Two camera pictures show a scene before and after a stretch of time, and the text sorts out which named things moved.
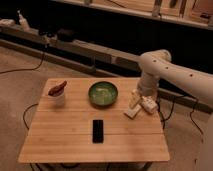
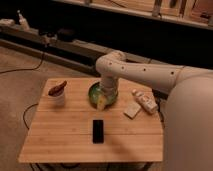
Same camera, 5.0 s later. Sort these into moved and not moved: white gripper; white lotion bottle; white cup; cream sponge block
Moved: white gripper
Not moved: white cup; white lotion bottle; cream sponge block
